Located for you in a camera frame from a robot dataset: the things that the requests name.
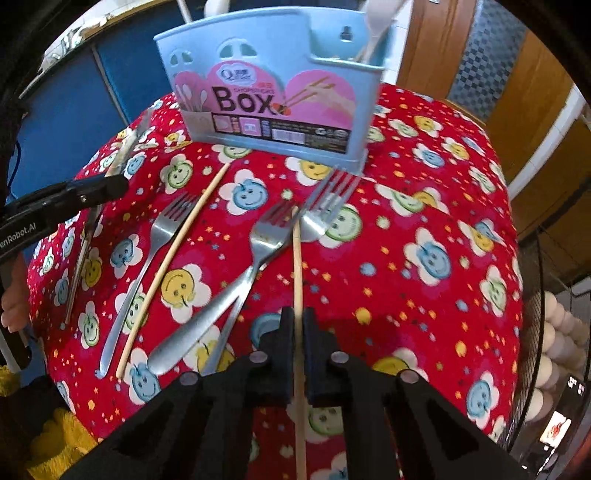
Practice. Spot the wooden shelf unit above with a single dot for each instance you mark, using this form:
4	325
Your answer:
563	184

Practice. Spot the pile of eggs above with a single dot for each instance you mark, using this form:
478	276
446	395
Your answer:
554	332

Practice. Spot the person's yellow fuzzy clothing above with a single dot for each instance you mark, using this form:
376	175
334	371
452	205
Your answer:
60	443

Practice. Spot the beige plastic spoon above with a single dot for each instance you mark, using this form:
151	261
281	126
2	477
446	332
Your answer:
217	5

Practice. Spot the person's left hand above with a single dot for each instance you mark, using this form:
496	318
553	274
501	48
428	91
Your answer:
11	300

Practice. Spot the blue kitchen counter cabinet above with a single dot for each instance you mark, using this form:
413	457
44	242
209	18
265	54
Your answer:
69	101

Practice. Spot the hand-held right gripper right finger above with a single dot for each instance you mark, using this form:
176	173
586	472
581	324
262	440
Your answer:
318	355

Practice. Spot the metal table knife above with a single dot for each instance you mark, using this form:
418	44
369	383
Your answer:
124	152

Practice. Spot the red smiley flower tablecloth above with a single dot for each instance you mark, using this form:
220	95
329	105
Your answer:
415	207

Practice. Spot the wooden chopstick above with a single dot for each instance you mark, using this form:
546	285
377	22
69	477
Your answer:
184	230
298	277

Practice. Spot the wooden door with glass pane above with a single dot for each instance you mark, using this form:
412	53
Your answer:
429	46

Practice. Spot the metal fork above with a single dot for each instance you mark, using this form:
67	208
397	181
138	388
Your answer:
268	244
161	230
318	217

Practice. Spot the light blue plastic utensil holder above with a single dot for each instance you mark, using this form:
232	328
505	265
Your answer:
277	60

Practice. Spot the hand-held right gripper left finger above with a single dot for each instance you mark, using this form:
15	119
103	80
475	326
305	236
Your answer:
286	350

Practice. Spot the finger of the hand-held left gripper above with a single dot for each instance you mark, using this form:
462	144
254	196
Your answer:
97	189

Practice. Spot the small printed packet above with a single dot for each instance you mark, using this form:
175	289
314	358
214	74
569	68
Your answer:
556	429

